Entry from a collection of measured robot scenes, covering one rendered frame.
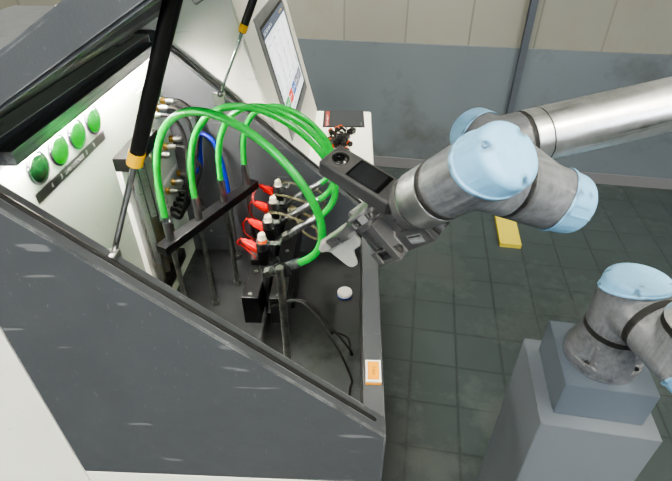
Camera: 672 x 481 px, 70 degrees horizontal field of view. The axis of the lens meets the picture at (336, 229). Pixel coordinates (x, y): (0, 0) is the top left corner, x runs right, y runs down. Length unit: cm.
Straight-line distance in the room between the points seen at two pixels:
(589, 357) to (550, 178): 65
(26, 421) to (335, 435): 54
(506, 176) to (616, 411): 81
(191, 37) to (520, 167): 93
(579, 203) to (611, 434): 72
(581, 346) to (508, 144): 71
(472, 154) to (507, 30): 291
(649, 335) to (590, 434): 30
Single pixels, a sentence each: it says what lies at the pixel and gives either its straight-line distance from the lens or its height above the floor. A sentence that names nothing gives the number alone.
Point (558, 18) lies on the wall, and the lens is 341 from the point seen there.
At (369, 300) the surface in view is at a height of 95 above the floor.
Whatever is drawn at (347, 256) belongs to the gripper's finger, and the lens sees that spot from 70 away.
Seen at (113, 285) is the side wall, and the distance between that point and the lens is 71.
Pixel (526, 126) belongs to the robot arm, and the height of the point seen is 147.
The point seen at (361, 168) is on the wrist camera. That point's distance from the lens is 63.
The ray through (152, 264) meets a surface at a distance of 119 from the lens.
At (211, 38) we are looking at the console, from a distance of 125.
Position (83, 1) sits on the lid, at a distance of 51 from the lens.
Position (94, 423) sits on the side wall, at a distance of 99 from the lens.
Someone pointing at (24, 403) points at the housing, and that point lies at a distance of 101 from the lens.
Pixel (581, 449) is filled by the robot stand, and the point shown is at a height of 73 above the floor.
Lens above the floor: 172
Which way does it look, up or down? 36 degrees down
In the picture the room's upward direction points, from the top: straight up
